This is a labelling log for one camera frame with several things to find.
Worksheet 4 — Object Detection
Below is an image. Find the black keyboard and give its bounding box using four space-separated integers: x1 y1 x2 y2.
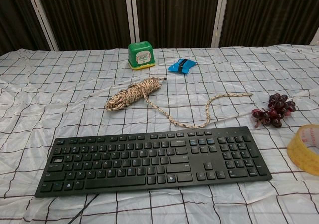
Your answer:
34 126 273 198

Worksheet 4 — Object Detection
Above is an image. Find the dark red grape bunch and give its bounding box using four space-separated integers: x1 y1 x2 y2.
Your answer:
251 93 296 129

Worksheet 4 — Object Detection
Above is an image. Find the thin black cable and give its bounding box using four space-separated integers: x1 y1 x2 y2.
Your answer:
71 193 99 224

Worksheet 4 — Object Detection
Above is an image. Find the beige braided rope bundle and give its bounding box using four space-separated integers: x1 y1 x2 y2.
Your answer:
104 76 254 129

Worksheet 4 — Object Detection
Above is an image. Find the green plastic box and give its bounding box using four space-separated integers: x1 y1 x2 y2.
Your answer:
127 41 156 72

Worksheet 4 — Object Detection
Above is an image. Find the white checked tablecloth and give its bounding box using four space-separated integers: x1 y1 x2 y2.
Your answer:
0 44 319 224

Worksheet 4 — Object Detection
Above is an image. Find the blue snack packet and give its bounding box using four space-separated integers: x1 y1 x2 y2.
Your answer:
168 58 198 74

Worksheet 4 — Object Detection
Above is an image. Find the yellow transparent tape roll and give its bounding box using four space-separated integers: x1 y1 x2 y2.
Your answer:
286 124 319 177

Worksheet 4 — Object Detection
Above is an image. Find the white partition frame post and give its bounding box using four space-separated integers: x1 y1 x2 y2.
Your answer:
124 0 141 49
24 0 60 52
210 0 230 48

